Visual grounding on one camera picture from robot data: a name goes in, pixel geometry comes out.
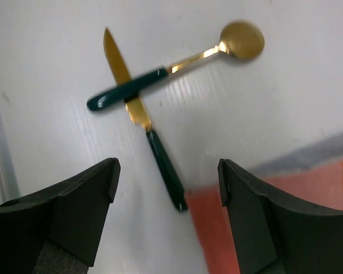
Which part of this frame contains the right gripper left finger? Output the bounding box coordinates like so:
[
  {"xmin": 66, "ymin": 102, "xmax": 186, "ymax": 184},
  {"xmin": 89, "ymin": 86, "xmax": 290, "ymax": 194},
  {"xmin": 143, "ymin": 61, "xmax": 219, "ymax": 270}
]
[{"xmin": 0, "ymin": 158, "xmax": 121, "ymax": 273}]

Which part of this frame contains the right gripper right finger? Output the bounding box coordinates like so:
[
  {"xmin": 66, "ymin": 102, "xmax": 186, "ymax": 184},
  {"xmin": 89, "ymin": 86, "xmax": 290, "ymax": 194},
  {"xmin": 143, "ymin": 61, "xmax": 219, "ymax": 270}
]
[{"xmin": 218, "ymin": 159, "xmax": 343, "ymax": 273}]

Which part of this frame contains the gold knife green handle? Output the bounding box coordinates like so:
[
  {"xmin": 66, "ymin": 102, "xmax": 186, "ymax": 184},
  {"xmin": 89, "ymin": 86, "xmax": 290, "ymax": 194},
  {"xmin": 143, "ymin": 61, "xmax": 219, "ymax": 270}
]
[{"xmin": 103, "ymin": 28, "xmax": 188, "ymax": 212}]

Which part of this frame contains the gold spoon green handle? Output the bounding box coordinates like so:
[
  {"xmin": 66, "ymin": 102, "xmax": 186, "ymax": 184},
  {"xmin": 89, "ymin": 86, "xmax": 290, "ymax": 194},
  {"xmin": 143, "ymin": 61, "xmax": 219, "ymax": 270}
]
[{"xmin": 86, "ymin": 20, "xmax": 265, "ymax": 112}]

